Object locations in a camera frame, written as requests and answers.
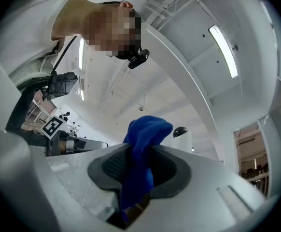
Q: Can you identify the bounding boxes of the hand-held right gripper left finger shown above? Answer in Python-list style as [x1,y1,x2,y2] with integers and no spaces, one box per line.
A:
[45,143,134,223]

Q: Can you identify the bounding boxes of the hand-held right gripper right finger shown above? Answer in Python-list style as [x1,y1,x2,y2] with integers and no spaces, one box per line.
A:
[130,144,268,232]

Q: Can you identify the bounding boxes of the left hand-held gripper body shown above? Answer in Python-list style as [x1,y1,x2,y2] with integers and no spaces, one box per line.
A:
[41,116,110,157]

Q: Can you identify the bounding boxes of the small round white device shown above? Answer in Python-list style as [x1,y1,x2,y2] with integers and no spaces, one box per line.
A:
[172,126,194,152]

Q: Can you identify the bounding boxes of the blue cloth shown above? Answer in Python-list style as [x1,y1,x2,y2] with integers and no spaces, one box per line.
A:
[120,115,174,223]

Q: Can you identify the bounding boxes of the potted plant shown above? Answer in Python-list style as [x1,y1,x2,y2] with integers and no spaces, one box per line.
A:
[67,121,83,137]

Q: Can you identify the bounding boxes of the glass doorway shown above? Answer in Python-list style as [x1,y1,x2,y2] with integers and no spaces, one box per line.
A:
[232,121,270,198]

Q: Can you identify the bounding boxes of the long ceiling light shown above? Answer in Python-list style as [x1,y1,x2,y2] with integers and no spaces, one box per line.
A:
[208,24,239,79]
[78,37,86,70]

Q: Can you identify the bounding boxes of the person's light shirt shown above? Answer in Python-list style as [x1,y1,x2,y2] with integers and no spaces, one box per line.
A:
[0,0,90,88]

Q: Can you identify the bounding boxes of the person's head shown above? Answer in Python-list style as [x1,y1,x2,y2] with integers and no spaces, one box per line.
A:
[50,0,143,60]

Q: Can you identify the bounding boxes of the white ceiling pipes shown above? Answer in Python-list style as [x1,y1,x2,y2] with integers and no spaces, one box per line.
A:
[143,0,207,30]

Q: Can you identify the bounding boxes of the black box on strap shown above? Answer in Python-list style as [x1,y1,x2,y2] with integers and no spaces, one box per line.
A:
[42,71,79,101]

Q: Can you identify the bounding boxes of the black neck strap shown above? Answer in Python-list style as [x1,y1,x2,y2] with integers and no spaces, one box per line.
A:
[50,35,79,75]

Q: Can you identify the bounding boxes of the black head camera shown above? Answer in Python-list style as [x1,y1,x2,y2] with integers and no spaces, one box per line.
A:
[127,48,151,70]

